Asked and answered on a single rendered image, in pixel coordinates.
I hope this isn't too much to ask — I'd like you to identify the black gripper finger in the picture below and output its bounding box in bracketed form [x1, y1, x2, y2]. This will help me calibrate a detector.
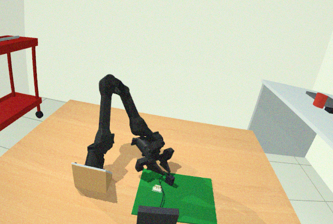
[146, 159, 164, 176]
[159, 154, 171, 173]

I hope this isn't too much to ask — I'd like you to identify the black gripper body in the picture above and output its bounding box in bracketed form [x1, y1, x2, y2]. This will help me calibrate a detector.
[135, 143, 174, 172]

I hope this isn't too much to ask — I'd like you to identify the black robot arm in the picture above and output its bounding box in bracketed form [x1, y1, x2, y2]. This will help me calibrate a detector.
[85, 74, 165, 169]

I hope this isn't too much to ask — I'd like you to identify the green circuit board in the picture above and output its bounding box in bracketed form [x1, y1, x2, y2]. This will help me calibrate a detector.
[131, 168, 217, 224]

